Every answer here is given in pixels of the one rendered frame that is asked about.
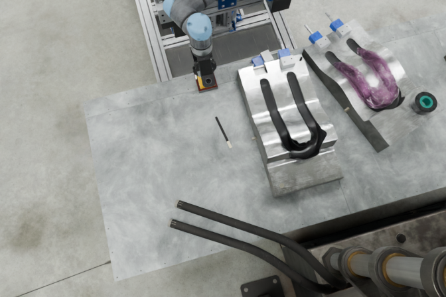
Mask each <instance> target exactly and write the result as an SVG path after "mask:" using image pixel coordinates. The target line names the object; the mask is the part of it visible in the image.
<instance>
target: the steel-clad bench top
mask: <svg viewBox="0 0 446 297"><path fill-rule="evenodd" d="M366 33H367V34H368V35H369V36H370V38H371V39H373V40H374V41H376V42H377V43H379V44H381V45H382V46H385V47H386V48H388V49H389V50H390V51H391V52H392V53H393V54H394V56H395V57H396V58H397V59H398V61H399V63H400V64H401V66H402V68H403V69H404V72H405V73H406V74H407V76H408V78H409V79H410V80H411V81H412V82H413V84H414V85H415V86H416V87H419V86H422V85H424V86H425V88H426V89H427V90H428V91H429V93H431V94H433V95H434V96H435V98H436V100H437V102H438V103H439V104H440V105H441V106H442V108H444V110H443V111H441V112H440V113H438V114H437V115H435V116H434V117H432V118H431V119H429V120H428V121H426V122H425V123H423V124H422V125H420V126H419V127H418V128H416V129H414V130H413V131H412V132H410V133H408V134H407V135H406V136H404V137H402V138H401V139H400V140H398V141H396V142H395V143H394V144H392V145H390V146H389V147H388V148H385V149H384V150H382V151H380V152H379V153H377V152H376V150H375V149H374V147H373V146H372V145H371V144H370V143H369V141H368V140H367V139H366V137H365V136H364V135H363V134H362V132H361V131H360V129H359V128H358V127H357V126H356V125H355V123H354V122H353V121H352V119H351V118H350V117H349V116H348V114H347V113H346V112H344V109H343V108H342V107H341V105H340V104H339V103H338V101H337V100H336V99H335V98H334V96H333V95H332V93H331V92H330V91H329V90H328V89H327V87H326V86H325V85H324V83H323V82H322V81H321V80H320V78H319V77H318V75H316V73H315V72H314V71H313V69H312V68H311V67H310V65H308V63H307V62H306V60H305V59H304V62H305V65H306V67H307V70H308V73H309V76H310V79H311V81H312V84H313V87H314V90H315V93H316V95H317V99H318V100H319V103H320V104H321V107H322V108H323V110H324V111H325V113H326V114H327V116H328V117H329V119H330V120H331V123H332V124H333V127H334V129H335V132H336V135H337V138H338V140H337V141H336V143H335V144H334V151H335V153H336V156H337V158H338V161H339V164H340V167H341V169H342V172H343V174H344V178H341V179H340V180H336V181H334V182H329V183H326V184H322V185H319V186H315V187H312V188H308V189H305V190H301V191H298V192H293V193H291V194H286V195H284V196H280V197H276V198H274V197H273V193H272V191H271V187H270V184H269V180H268V178H267V174H266V171H265V168H264V165H263V161H262V159H261V154H260V151H259V148H258V144H257V142H256V140H252V137H255V136H254V132H253V129H252V125H251V123H250V119H249V117H248V112H247V110H246V106H245V103H244V100H243V97H242V93H241V91H240V87H239V84H238V81H237V77H238V70H239V69H242V68H244V67H246V66H249V65H251V64H252V60H248V61H245V62H240V63H237V64H232V65H229V66H227V67H226V66H225V67H221V68H217V69H215V71H214V75H215V78H216V82H217V84H218V89H214V90H210V91H206V92H203V93H199V92H198V88H197V84H196V80H195V78H194V74H192V75H189V76H184V77H181V78H176V79H173V80H168V81H165V82H160V83H157V84H152V85H149V86H144V87H141V88H136V89H131V90H128V91H123V92H120V93H115V94H112V95H107V96H104V97H99V98H95V99H91V100H88V101H83V106H84V113H85V116H86V124H87V128H88V135H89V139H90V146H91V150H92V158H93V161H94V169H95V173H96V180H97V184H98V192H99V195H100V202H101V207H102V213H103V218H104V225H105V229H106V236H107V240H108V247H109V252H110V259H111V266H112V270H113V277H114V281H115V282H116V281H119V280H123V279H126V278H130V277H132V276H137V275H140V274H144V273H146V272H151V271H154V270H158V269H160V268H165V267H169V266H171V265H175V264H179V263H183V262H185V261H189V260H193V259H196V258H199V257H203V256H206V255H210V254H213V253H217V252H220V251H224V250H227V249H231V248H233V247H229V246H227V245H223V244H221V243H217V242H215V241H211V240H208V239H205V238H202V237H199V236H196V235H192V234H190V233H186V232H184V231H180V230H178V229H173V228H171V227H168V226H167V224H168V221H169V220H170V219H174V220H177V221H181V222H183V223H187V224H190V225H193V226H196V227H200V228H203V229H206V230H209V231H213V232H215V233H219V234H221V235H225V236H228V237H231V238H234V239H238V240H241V241H244V242H247V243H252V242H254V241H259V240H262V239H265V238H263V237H260V236H257V235H254V234H251V233H248V232H246V231H242V230H240V229H236V228H234V227H230V226H228V225H225V224H223V223H219V222H217V221H213V220H211V219H208V218H205V217H202V216H199V215H196V214H193V213H191V212H188V211H185V210H182V209H179V208H176V207H175V202H176V200H181V201H184V202H187V203H190V204H193V205H196V206H199V207H202V208H205V209H209V210H211V211H215V212H217V213H221V214H222V215H226V216H228V217H232V218H234V219H238V220H240V221H244V222H246V223H250V224H252V225H256V226H258V227H262V228H264V229H268V230H270V231H274V232H276V233H279V234H282V233H287V232H289V231H293V230H296V229H300V228H303V227H307V226H310V225H314V224H317V223H321V222H324V221H328V220H331V219H334V218H338V217H342V216H344V215H348V214H352V213H356V212H358V211H362V210H365V209H369V208H373V207H376V206H380V205H383V204H387V203H390V202H394V201H397V200H401V199H404V198H408V197H411V196H415V195H418V194H422V193H425V192H429V191H432V190H436V189H438V188H442V187H446V61H445V59H444V56H445V55H446V12H443V13H438V14H435V15H430V16H427V17H422V18H419V19H414V20H411V21H406V22H403V23H398V24H395V25H390V26H387V27H382V28H378V29H374V30H369V31H366ZM215 117H217V118H218V120H219V122H220V124H221V126H222V128H223V130H224V132H225V134H226V136H227V138H228V140H229V141H230V144H231V145H232V148H230V147H229V146H228V143H227V142H226V139H225V138H224V135H223V134H222V132H221V130H220V127H219V125H218V123H217V121H216V119H215Z"/></svg>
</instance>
